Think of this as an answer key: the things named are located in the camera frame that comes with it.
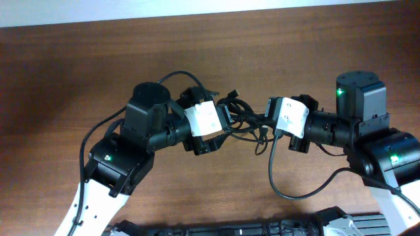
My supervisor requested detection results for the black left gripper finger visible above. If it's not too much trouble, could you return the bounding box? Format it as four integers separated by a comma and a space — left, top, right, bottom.
198, 88, 220, 98
202, 133, 230, 153

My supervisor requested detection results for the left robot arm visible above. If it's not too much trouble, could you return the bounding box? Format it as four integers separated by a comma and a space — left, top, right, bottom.
56, 82, 233, 235

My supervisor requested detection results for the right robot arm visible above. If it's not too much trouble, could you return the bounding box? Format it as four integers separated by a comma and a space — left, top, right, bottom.
264, 71, 419, 235

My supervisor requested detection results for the black usb cable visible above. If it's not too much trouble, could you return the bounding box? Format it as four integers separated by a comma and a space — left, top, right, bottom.
216, 88, 276, 156

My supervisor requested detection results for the left camera cable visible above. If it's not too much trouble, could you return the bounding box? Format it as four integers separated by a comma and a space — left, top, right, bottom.
73, 70, 211, 236

